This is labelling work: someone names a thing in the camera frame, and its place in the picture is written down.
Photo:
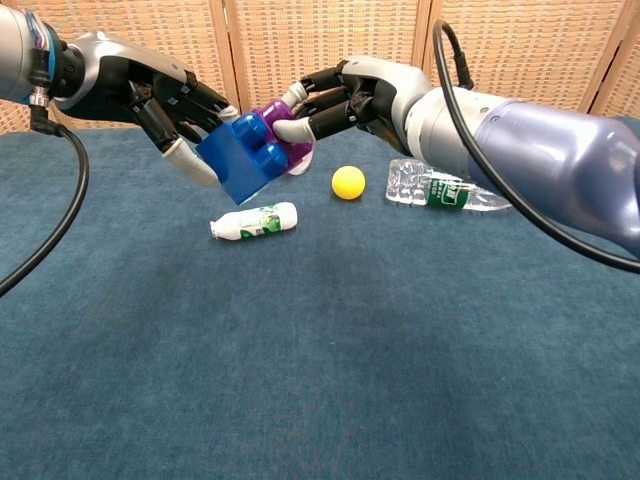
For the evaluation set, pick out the blue toy block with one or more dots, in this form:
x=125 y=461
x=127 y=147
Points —
x=240 y=165

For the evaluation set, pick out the clear green-label water bottle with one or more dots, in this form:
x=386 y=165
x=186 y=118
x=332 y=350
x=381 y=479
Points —
x=405 y=185

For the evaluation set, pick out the yellow ball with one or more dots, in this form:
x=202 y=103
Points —
x=348 y=183

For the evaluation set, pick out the small white green-label bottle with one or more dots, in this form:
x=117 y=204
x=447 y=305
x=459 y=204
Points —
x=255 y=221

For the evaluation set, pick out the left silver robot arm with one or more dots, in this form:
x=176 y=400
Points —
x=15 y=55

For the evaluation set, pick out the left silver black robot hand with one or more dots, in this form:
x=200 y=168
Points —
x=125 y=80

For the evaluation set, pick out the blue carpet table cover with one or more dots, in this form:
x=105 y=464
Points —
x=300 y=350

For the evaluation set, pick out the purple toy block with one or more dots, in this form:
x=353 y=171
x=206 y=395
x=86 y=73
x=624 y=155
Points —
x=275 y=113

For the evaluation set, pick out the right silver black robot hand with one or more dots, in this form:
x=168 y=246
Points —
x=385 y=95

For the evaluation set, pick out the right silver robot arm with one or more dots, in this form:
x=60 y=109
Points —
x=550 y=150

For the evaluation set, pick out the woven folding screen panel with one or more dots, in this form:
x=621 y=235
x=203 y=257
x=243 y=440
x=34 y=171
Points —
x=325 y=30
x=15 y=118
x=150 y=25
x=627 y=85
x=525 y=50

